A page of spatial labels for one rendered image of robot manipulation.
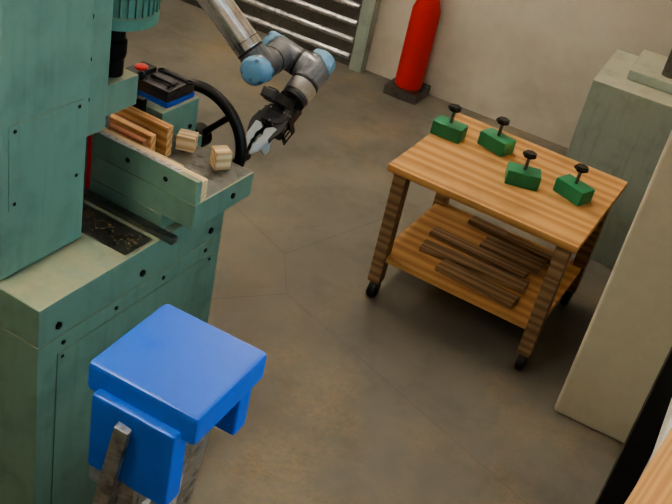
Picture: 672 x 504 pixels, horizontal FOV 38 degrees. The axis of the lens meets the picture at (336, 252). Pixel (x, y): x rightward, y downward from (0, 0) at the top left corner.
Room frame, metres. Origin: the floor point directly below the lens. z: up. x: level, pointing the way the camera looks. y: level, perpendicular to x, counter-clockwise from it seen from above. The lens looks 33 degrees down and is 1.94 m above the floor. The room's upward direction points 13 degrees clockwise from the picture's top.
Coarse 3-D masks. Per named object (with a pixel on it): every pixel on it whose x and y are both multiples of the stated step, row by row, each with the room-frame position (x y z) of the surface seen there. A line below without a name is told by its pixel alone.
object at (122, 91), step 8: (128, 72) 1.84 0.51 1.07; (112, 80) 1.79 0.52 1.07; (120, 80) 1.80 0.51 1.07; (128, 80) 1.81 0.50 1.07; (136, 80) 1.84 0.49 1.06; (112, 88) 1.77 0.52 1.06; (120, 88) 1.79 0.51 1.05; (128, 88) 1.82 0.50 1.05; (136, 88) 1.84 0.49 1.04; (112, 96) 1.77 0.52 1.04; (120, 96) 1.79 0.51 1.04; (128, 96) 1.82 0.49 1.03; (136, 96) 1.84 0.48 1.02; (112, 104) 1.77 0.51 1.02; (120, 104) 1.80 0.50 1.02; (128, 104) 1.82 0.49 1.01; (112, 112) 1.77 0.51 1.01
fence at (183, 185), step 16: (96, 144) 1.77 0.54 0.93; (112, 144) 1.75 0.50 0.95; (112, 160) 1.75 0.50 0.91; (128, 160) 1.73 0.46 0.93; (144, 160) 1.71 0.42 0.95; (144, 176) 1.71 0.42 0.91; (160, 176) 1.70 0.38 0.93; (176, 176) 1.68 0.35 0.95; (192, 176) 1.68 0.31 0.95; (176, 192) 1.68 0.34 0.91; (192, 192) 1.66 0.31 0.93
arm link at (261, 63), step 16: (208, 0) 2.29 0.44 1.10; (224, 0) 2.30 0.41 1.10; (208, 16) 2.30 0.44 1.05; (224, 16) 2.28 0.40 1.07; (240, 16) 2.30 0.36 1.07; (224, 32) 2.27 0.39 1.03; (240, 32) 2.27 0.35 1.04; (240, 48) 2.26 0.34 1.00; (256, 48) 2.27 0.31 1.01; (272, 48) 2.32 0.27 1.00; (256, 64) 2.23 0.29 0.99; (272, 64) 2.26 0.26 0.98; (256, 80) 2.23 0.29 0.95
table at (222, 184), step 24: (96, 168) 1.76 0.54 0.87; (120, 168) 1.74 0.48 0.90; (192, 168) 1.81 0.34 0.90; (240, 168) 1.85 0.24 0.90; (120, 192) 1.74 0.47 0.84; (144, 192) 1.71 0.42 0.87; (168, 192) 1.69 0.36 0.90; (216, 192) 1.73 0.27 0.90; (240, 192) 1.81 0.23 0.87; (168, 216) 1.68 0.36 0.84; (192, 216) 1.66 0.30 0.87
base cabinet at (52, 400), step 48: (144, 288) 1.63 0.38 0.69; (192, 288) 1.79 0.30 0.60; (0, 336) 1.39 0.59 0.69; (96, 336) 1.49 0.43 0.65; (0, 384) 1.39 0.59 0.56; (48, 384) 1.38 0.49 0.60; (0, 432) 1.39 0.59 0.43; (48, 432) 1.38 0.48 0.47; (0, 480) 1.39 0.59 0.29; (48, 480) 1.39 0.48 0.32
